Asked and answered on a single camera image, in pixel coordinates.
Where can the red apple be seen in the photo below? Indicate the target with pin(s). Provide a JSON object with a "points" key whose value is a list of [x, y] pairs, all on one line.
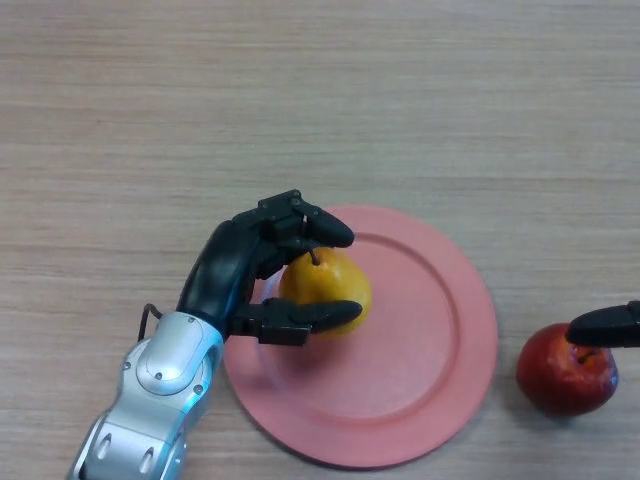
{"points": [[560, 385]]}

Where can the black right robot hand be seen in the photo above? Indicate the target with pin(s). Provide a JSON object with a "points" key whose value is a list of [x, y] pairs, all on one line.
{"points": [[605, 327]]}

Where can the yellow pear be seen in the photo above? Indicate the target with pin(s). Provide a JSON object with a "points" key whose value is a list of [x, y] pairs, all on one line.
{"points": [[330, 280]]}

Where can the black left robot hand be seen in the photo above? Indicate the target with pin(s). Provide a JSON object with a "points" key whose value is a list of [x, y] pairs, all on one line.
{"points": [[220, 270]]}

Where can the pink round plate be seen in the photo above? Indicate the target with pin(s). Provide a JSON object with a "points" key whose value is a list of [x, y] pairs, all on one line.
{"points": [[410, 360]]}

